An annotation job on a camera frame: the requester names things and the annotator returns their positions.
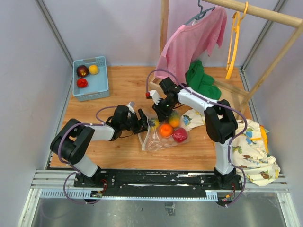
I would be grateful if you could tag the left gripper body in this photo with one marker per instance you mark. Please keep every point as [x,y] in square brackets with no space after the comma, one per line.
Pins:
[133,122]

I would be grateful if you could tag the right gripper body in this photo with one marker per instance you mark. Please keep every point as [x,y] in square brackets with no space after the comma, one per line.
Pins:
[165,103]

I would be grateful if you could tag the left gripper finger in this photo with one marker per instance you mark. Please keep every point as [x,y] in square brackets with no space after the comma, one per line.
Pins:
[143,119]
[140,130]

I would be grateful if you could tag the clear zip top bag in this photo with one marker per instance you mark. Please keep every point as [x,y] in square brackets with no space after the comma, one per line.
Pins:
[151,140]

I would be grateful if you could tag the yellow fake fruit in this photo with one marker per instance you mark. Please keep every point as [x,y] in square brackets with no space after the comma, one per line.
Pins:
[93,69]

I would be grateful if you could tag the dark red fake apple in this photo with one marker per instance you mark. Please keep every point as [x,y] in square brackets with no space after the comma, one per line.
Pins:
[82,71]

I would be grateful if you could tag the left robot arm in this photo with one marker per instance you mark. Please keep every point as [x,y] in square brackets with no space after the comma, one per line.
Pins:
[71,143]

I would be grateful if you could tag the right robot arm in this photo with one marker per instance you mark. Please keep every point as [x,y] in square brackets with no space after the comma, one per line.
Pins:
[220,122]

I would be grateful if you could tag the green fake fruit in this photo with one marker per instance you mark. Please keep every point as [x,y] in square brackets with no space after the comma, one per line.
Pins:
[174,119]

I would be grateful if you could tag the orange round fake fruit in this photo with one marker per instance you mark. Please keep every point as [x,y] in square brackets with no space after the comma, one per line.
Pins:
[165,130]

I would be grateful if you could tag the red fake fruit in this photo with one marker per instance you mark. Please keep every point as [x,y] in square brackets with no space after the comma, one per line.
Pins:
[180,135]

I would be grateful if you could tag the wooden clothes rack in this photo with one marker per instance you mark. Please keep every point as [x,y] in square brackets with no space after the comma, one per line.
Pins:
[241,97]

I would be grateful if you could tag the green cloth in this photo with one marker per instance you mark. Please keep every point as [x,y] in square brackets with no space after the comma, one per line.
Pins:
[202,83]

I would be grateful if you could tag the light blue plastic basket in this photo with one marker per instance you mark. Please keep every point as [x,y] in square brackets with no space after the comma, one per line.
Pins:
[98,85]

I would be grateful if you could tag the pink shirt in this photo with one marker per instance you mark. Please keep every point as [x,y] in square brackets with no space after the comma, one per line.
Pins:
[189,42]

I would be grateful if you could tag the dinosaur print cloth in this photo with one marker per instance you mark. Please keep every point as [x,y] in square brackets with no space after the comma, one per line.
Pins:
[250,152]

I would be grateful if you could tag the teal hanger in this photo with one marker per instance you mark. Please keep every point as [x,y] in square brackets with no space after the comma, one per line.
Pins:
[201,14]

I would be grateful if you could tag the yellow hanger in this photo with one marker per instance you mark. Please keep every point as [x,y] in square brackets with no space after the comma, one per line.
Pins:
[234,40]

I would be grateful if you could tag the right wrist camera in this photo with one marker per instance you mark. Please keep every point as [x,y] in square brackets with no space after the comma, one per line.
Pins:
[154,95]

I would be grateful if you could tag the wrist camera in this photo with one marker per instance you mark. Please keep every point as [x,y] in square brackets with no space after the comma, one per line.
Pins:
[131,110]
[154,95]

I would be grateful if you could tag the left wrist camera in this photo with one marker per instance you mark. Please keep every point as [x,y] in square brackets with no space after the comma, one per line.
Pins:
[131,110]

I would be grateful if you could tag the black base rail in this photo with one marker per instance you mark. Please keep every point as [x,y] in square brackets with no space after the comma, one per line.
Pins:
[158,184]

